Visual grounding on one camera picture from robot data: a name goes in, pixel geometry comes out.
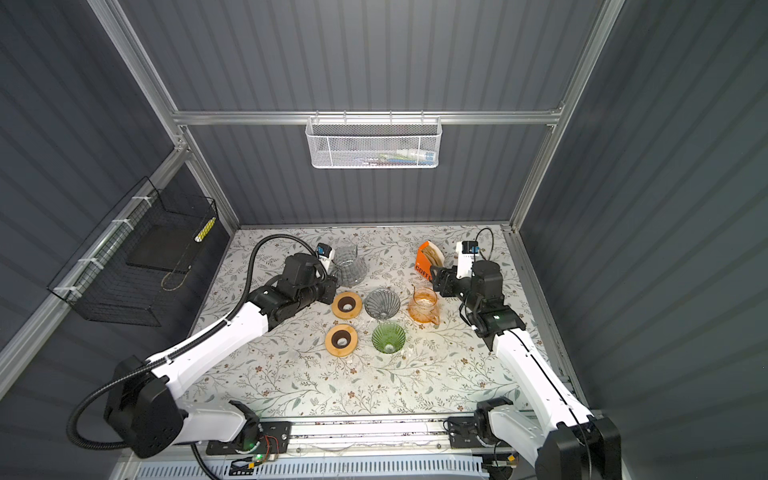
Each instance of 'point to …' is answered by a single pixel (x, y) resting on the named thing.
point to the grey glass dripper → (382, 302)
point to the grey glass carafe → (350, 268)
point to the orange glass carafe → (424, 306)
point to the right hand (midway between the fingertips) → (445, 269)
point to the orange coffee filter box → (428, 255)
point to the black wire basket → (131, 270)
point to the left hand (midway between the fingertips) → (333, 277)
